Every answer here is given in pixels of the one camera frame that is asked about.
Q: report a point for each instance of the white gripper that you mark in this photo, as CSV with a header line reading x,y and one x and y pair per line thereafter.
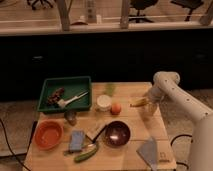
x,y
155,95

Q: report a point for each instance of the yellow banana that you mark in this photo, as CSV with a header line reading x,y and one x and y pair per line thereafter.
x,y
140,102

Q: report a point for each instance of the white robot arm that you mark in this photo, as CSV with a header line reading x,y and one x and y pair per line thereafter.
x,y
201,149

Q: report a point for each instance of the purple bowl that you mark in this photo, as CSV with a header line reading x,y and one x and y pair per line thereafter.
x,y
117,134

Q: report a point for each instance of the orange bowl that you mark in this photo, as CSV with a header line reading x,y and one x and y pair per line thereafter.
x,y
48,135

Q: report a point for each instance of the orange fruit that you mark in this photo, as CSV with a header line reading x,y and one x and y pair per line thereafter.
x,y
115,109

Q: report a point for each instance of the grey cloth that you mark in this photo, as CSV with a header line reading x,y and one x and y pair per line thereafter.
x,y
148,152

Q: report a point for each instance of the white round container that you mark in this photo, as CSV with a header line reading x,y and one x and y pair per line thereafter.
x,y
104,102

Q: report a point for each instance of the green cucumber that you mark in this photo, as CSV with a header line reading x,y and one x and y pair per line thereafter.
x,y
85,156

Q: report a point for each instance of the blue sponge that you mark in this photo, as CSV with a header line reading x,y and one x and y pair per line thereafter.
x,y
77,138

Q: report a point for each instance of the small metal cup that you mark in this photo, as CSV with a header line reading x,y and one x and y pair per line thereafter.
x,y
70,116

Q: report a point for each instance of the green plastic tray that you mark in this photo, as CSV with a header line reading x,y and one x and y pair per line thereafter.
x,y
65,88

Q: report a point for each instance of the white brush in tray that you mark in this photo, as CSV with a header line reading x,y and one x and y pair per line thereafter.
x,y
63,103

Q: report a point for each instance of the metal spoon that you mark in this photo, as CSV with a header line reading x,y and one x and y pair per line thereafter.
x,y
77,148

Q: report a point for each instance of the brown grape bunch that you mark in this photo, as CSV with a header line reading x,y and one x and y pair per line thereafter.
x,y
55,96

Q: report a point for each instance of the office chair centre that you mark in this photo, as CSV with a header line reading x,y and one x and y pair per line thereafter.
x,y
141,5

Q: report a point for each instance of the office chair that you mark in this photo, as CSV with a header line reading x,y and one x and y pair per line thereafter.
x,y
141,5
190,4
35,4

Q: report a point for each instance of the office chair right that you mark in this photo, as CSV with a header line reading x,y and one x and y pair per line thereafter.
x,y
190,4

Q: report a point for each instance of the office chair left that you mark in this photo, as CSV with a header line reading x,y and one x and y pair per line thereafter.
x,y
35,4

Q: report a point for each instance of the black handled spatula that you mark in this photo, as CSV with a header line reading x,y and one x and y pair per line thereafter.
x,y
95,130

